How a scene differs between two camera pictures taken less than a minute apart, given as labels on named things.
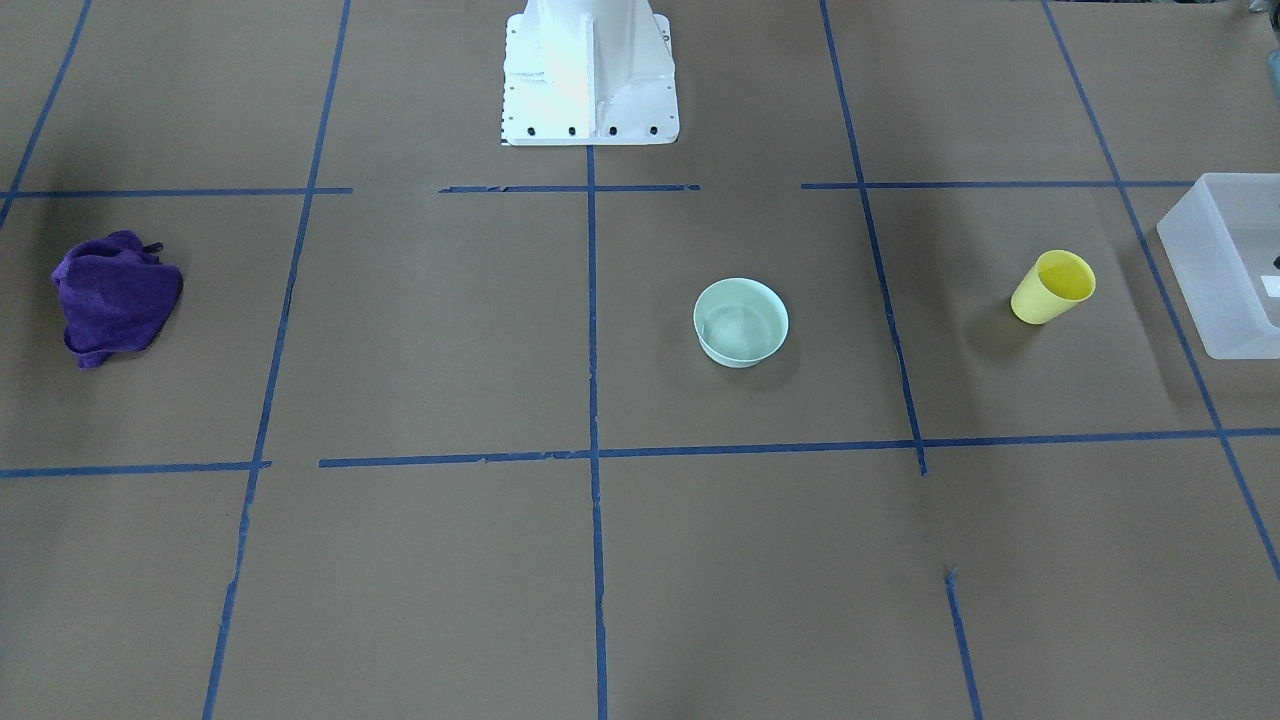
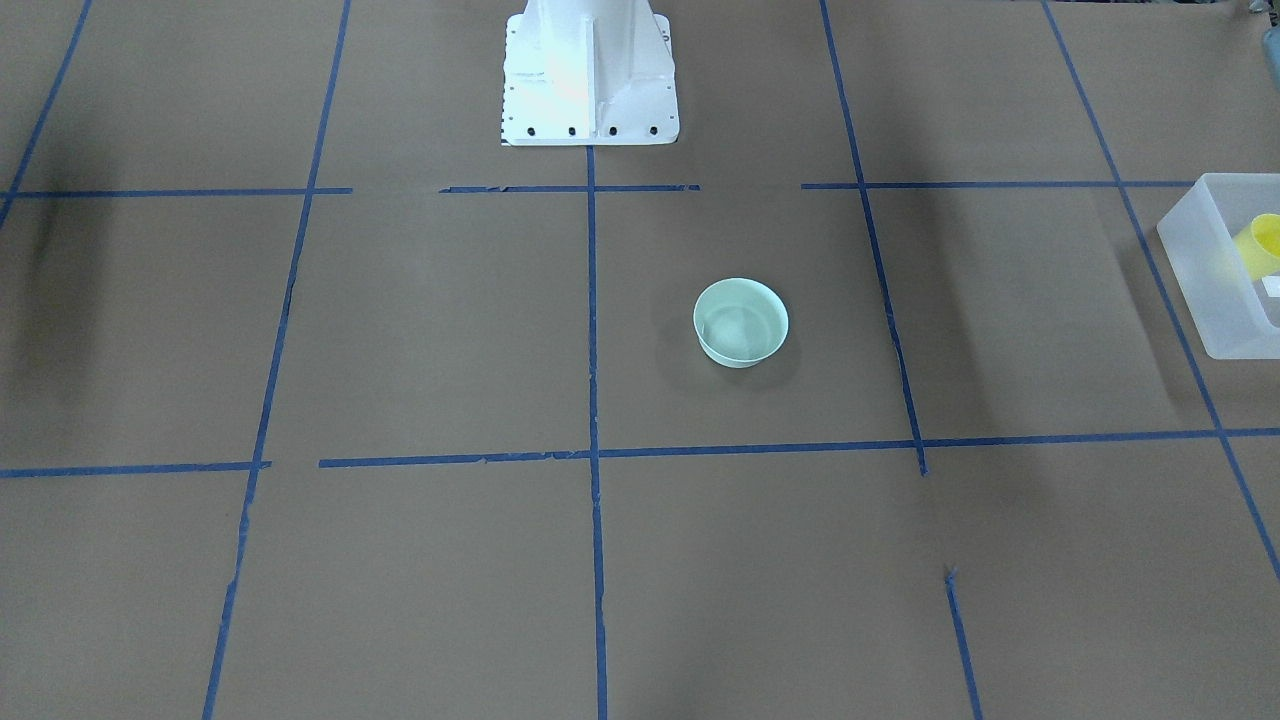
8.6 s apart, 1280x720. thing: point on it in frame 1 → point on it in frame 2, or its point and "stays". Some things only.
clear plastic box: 1222,244 stays
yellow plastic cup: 1056,280 → 1259,245
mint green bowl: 739,321 stays
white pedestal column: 589,72 stays
